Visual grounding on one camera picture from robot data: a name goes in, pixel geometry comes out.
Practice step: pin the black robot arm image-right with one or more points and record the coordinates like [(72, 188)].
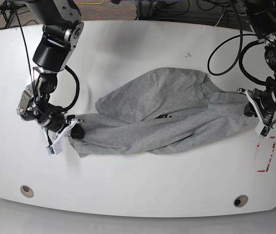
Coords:
[(261, 15)]

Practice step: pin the grey T-shirt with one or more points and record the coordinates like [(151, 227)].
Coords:
[(164, 111)]

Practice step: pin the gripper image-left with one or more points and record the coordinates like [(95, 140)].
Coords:
[(56, 122)]

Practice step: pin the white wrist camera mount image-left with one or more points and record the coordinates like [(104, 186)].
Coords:
[(54, 144)]

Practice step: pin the red tape rectangle marking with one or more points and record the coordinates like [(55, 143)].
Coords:
[(263, 154)]

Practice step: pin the white wrist camera mount image-right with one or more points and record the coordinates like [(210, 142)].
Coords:
[(267, 120)]

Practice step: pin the left table cable grommet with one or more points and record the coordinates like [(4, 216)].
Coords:
[(27, 191)]

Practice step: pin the black robot arm image-left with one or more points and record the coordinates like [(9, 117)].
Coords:
[(62, 27)]

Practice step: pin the black tripod stand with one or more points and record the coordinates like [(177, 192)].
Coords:
[(8, 11)]

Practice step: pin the right table cable grommet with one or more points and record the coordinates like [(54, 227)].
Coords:
[(240, 201)]

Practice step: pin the table cable grommet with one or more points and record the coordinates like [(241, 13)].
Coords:
[(27, 191), (240, 201)]

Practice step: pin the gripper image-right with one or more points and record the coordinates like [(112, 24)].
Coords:
[(267, 102)]

